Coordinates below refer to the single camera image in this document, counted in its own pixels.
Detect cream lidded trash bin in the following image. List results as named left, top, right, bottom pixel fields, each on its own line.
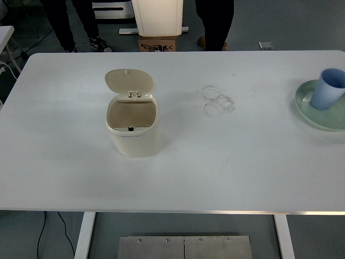
left=104, top=69, right=163, bottom=159

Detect printed cardboard box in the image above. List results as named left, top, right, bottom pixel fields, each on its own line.
left=138, top=35, right=178, bottom=52

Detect tall white cabinet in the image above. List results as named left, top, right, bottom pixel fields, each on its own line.
left=131, top=0, right=184, bottom=37

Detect grey metal plate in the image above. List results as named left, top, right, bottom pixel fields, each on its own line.
left=117, top=236, right=185, bottom=259
left=184, top=235, right=253, bottom=259

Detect white device with dark slot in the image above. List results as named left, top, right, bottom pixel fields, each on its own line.
left=91, top=0, right=135, bottom=20

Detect white table leg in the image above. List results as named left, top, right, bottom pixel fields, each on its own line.
left=273, top=214, right=295, bottom=259
left=73, top=212, right=96, bottom=259

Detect pale green plate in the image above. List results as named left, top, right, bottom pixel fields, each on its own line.
left=294, top=79, right=345, bottom=132

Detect blue ribbed cup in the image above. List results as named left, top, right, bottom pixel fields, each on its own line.
left=309, top=68, right=345, bottom=111

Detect small white side table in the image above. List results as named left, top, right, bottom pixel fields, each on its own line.
left=0, top=25, right=22, bottom=76

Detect black floor cable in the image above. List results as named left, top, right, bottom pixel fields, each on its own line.
left=19, top=25, right=54, bottom=59
left=36, top=212, right=47, bottom=259
left=57, top=212, right=75, bottom=257

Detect white cable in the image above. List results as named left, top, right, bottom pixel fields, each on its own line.
left=0, top=61, right=17, bottom=79

